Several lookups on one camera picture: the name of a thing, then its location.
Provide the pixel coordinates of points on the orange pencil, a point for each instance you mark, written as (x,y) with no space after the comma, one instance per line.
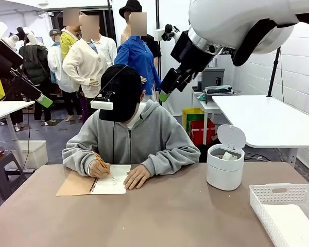
(101,163)

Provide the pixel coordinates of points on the person's left forearm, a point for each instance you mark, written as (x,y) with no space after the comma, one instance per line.
(175,160)

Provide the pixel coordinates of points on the mannequin in black t-shirt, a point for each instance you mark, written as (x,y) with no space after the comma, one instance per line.
(154,46)

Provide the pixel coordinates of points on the black light stand pole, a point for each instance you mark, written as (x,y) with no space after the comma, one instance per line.
(158,51)

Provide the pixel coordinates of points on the mannequin in white shirt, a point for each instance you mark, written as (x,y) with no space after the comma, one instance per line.
(108,49)

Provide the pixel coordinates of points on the spiral notebook with brown cover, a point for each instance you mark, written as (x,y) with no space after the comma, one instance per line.
(110,184)

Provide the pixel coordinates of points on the large white table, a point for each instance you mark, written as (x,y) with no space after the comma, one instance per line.
(260,118)

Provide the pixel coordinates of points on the capped mannequin in white jacket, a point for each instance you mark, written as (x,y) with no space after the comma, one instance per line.
(55,64)

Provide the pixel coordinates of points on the black baseball cap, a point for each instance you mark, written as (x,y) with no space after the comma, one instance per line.
(123,90)

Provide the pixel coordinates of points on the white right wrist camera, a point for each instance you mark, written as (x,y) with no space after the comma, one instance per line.
(167,32)

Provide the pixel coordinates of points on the black tripod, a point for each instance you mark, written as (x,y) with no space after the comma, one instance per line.
(273,77)

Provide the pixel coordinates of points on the yellow bag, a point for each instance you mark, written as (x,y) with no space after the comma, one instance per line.
(191,113)

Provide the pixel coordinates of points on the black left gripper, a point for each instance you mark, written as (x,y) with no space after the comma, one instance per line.
(5,59)

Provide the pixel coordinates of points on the person's left hand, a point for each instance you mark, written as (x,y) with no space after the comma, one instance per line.
(137,177)

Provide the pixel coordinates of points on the mannequin in yellow-green jacket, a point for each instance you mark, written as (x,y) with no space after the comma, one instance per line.
(66,43)

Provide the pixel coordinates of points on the green bag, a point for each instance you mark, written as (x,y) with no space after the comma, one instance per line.
(195,117)

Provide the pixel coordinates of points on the person's right forearm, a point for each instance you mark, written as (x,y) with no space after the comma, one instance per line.
(77,159)

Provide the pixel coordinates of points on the grey stool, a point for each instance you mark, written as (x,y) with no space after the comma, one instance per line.
(2,167)

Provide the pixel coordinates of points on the mannequin in blue shirt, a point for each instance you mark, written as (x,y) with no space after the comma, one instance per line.
(136,56)

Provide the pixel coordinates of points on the flat white paper stack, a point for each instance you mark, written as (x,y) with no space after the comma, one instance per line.
(291,226)

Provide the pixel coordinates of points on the green cloth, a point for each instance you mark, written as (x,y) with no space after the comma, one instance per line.
(201,97)

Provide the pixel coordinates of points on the red bag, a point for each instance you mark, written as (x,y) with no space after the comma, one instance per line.
(198,133)

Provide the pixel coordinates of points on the small white side table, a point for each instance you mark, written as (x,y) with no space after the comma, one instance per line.
(199,103)

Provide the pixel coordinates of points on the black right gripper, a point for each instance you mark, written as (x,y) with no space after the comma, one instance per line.
(193,54)

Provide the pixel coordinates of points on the crumpled white paper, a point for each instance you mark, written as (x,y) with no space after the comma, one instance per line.
(229,155)

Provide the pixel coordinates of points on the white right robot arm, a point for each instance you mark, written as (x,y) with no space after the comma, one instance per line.
(234,18)

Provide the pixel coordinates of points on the mannequin in cream cardigan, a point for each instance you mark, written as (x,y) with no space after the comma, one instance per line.
(85,64)

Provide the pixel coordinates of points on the grey plastic box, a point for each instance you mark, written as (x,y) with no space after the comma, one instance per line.
(213,77)

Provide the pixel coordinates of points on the white desk with leg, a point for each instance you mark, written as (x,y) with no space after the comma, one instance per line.
(5,108)

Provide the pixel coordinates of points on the white perforated plastic basket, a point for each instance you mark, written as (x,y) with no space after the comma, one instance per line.
(280,191)

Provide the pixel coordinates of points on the black bucket hat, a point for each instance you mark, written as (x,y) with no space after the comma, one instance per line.
(130,7)

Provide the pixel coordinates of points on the white head-mounted camera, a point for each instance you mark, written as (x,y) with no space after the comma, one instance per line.
(101,104)

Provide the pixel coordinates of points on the dark grey tray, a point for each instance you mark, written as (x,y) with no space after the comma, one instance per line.
(217,90)

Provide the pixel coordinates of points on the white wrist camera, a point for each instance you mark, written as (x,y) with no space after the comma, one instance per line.
(28,34)
(167,32)

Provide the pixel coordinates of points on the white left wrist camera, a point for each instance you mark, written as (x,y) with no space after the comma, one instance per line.
(28,34)

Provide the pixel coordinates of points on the white lidded trash bin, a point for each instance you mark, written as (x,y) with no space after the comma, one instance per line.
(224,172)

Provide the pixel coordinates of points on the white floor storage bin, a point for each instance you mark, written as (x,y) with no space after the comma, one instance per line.
(36,154)

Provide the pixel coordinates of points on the person in grey hoodie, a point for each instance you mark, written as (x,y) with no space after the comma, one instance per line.
(144,139)

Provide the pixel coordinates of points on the person's right hand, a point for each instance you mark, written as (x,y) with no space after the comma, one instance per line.
(99,169)

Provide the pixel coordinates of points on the mannequin in dark puffer jacket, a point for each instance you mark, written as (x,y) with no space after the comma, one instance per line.
(36,67)

